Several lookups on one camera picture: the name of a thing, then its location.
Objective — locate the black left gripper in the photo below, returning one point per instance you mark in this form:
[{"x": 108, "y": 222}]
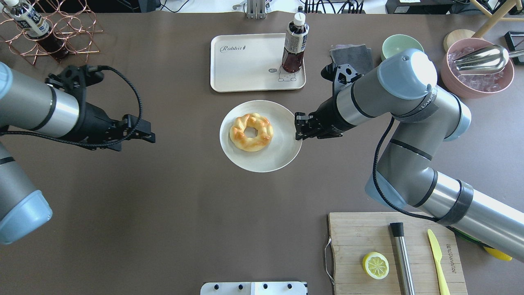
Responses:
[{"x": 93, "y": 119}]

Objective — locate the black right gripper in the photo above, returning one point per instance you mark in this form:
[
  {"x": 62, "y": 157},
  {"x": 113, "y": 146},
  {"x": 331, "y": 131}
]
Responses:
[{"x": 328, "y": 116}]

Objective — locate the glazed twisted donut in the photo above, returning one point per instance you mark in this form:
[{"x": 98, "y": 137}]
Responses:
[{"x": 251, "y": 132}]

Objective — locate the white round plate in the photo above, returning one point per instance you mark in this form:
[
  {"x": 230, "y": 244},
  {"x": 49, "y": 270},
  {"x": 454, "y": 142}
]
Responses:
[{"x": 279, "y": 152}]

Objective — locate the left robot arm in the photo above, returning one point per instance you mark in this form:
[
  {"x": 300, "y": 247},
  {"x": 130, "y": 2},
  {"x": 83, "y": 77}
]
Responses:
[{"x": 55, "y": 110}]

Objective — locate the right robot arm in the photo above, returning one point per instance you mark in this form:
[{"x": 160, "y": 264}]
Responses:
[{"x": 405, "y": 86}]

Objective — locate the cream rabbit tray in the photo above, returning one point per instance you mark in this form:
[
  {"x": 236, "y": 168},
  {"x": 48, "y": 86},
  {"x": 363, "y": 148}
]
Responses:
[{"x": 251, "y": 62}]

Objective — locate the dark tea bottle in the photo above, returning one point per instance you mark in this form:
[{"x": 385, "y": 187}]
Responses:
[{"x": 295, "y": 43}]

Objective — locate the grey folded cloth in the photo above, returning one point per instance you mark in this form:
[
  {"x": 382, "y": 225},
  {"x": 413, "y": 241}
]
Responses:
[{"x": 359, "y": 57}]

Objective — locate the wooden cutting board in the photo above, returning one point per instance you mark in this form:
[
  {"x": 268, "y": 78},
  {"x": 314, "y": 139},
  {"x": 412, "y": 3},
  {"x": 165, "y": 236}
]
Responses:
[{"x": 355, "y": 234}]

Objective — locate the mint green bowl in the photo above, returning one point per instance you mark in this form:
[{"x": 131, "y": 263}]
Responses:
[{"x": 395, "y": 44}]

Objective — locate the half lemon slice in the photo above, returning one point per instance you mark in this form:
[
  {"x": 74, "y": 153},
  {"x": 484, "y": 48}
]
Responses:
[{"x": 375, "y": 265}]

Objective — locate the pink ice bowl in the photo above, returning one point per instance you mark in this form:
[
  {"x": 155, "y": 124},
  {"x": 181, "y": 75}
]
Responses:
[{"x": 472, "y": 86}]

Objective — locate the green lime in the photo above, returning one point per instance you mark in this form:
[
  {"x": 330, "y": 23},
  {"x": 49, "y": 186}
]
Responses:
[{"x": 466, "y": 236}]

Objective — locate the steel ice scoop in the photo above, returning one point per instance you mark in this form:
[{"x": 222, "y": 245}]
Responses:
[{"x": 489, "y": 60}]

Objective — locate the yellow plastic knife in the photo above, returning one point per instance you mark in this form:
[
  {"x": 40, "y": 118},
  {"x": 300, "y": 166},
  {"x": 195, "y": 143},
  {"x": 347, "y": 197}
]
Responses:
[{"x": 437, "y": 255}]

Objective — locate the yellow lemon lower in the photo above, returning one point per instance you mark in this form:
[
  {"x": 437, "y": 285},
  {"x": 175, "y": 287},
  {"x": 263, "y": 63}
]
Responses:
[{"x": 497, "y": 254}]

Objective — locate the copper wire bottle rack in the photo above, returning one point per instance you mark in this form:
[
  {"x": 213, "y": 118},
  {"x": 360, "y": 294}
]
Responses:
[{"x": 72, "y": 24}]

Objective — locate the bottle in wire rack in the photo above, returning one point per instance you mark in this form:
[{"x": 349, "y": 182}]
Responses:
[{"x": 36, "y": 27}]

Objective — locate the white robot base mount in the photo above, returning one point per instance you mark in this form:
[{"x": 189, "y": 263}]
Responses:
[{"x": 255, "y": 288}]

